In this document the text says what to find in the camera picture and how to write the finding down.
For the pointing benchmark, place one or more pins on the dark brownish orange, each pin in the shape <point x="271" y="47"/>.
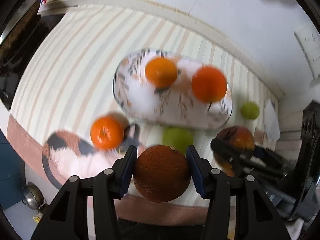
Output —
<point x="161" y="174"/>

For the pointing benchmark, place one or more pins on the red yellow apple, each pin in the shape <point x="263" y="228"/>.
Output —
<point x="238" y="137"/>

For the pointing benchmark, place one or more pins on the orange on cat mat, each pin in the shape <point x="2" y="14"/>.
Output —
<point x="106" y="132"/>

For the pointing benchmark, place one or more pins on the small orange on plate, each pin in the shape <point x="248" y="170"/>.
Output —
<point x="161" y="72"/>

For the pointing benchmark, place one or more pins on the green apple near plate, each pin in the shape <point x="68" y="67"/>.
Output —
<point x="178" y="137"/>

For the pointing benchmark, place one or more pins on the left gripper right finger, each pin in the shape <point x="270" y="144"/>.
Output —
<point x="256" y="216"/>

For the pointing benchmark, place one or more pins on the large red-orange orange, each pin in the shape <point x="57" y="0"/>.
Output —
<point x="208" y="84"/>

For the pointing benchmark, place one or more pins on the green apple far right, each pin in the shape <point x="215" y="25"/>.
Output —
<point x="250" y="110"/>

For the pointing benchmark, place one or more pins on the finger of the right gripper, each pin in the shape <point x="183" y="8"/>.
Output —
<point x="260" y="162"/>

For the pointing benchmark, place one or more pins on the steel pot on floor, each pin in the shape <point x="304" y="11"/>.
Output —
<point x="33" y="197"/>

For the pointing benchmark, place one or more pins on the black induction stove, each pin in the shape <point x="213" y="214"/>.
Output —
<point x="18" y="57"/>

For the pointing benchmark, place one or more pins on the white wall socket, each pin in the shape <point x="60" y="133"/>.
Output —
<point x="308" y="38"/>

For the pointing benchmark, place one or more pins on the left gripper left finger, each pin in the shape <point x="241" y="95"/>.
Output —
<point x="66" y="216"/>

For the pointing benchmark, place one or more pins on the striped cat table mat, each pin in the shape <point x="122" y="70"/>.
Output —
<point x="68" y="84"/>

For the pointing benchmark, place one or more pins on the blue cabinet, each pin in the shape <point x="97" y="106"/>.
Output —
<point x="11" y="175"/>

